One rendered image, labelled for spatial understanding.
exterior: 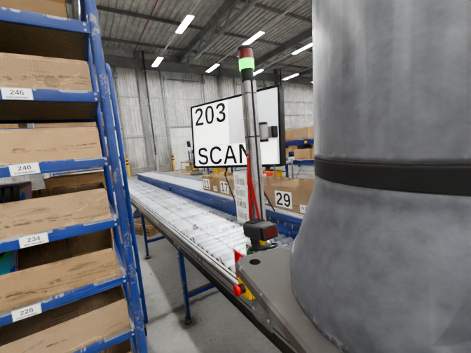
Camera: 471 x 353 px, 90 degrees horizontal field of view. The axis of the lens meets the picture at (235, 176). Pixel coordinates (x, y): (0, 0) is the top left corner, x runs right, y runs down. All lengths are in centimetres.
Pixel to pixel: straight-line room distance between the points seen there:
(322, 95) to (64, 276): 90
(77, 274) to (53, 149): 39
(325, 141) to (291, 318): 11
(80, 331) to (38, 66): 83
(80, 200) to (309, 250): 80
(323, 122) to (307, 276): 10
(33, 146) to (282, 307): 82
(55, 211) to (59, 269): 18
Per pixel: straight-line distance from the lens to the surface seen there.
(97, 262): 94
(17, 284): 97
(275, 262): 24
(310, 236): 17
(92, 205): 90
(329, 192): 16
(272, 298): 19
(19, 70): 92
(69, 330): 104
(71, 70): 92
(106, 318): 104
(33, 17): 94
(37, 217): 92
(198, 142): 116
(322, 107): 17
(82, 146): 88
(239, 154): 100
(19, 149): 90
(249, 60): 86
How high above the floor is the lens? 134
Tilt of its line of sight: 7 degrees down
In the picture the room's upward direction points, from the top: 5 degrees counter-clockwise
